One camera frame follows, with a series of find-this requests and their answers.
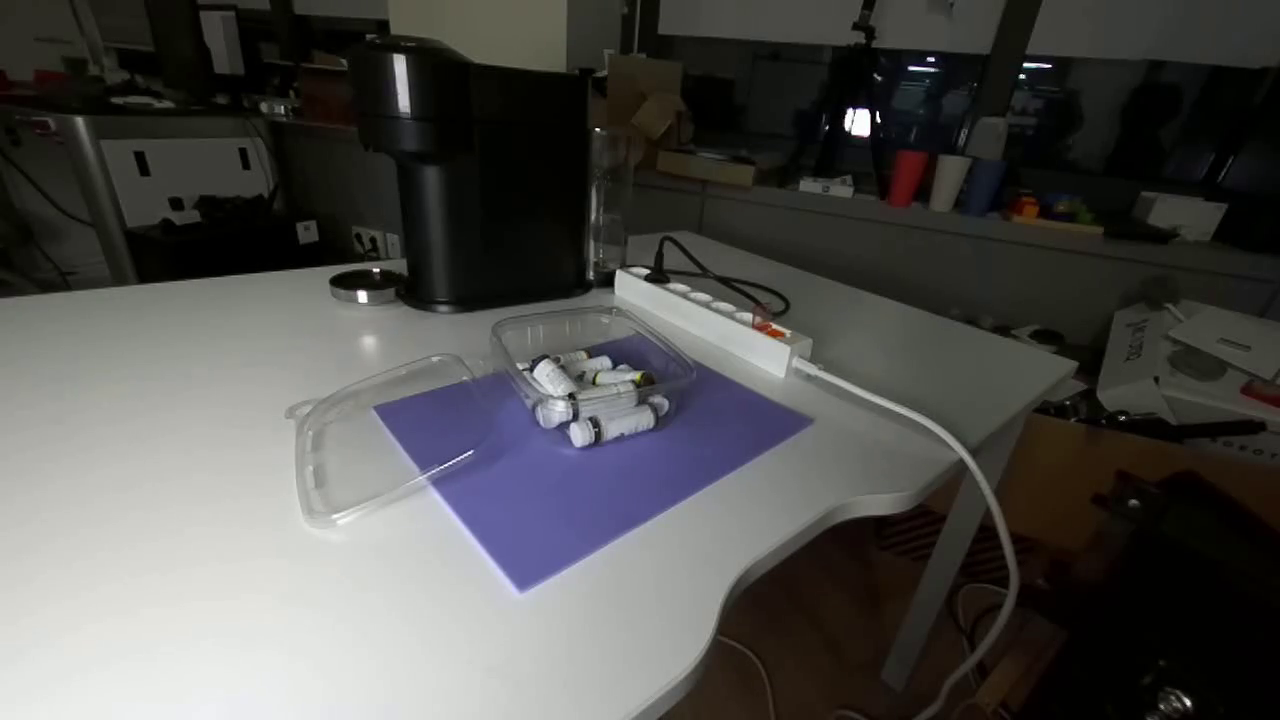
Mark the black chair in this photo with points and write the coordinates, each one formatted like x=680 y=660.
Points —
x=1184 y=602

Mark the black coffee machine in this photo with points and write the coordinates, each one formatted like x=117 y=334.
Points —
x=493 y=172

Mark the red cup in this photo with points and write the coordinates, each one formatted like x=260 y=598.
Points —
x=907 y=180

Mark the clear plastic container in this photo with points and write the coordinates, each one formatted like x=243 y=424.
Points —
x=535 y=334

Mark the clear plastic lid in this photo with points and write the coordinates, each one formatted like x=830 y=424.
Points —
x=363 y=440

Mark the purple mat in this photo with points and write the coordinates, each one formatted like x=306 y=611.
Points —
x=603 y=493

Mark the white cup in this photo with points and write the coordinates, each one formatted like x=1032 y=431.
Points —
x=949 y=184

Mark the blue cup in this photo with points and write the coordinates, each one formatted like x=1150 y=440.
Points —
x=981 y=184

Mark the round metal disc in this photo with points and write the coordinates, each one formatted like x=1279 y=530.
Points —
x=367 y=286

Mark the white printed box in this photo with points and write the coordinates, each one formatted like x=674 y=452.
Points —
x=1184 y=360

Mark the brown cardboard box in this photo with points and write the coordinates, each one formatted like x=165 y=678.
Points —
x=650 y=114

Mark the small white paint bottle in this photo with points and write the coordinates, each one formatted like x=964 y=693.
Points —
x=622 y=379
x=562 y=411
x=618 y=424
x=548 y=379
x=586 y=360
x=659 y=403

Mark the grey table leg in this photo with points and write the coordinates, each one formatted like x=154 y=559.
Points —
x=952 y=546

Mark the clear water tank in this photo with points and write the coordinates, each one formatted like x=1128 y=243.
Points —
x=609 y=201

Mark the white power strip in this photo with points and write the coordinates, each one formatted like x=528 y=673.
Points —
x=723 y=323

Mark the white cabinet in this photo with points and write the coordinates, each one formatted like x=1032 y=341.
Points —
x=180 y=172

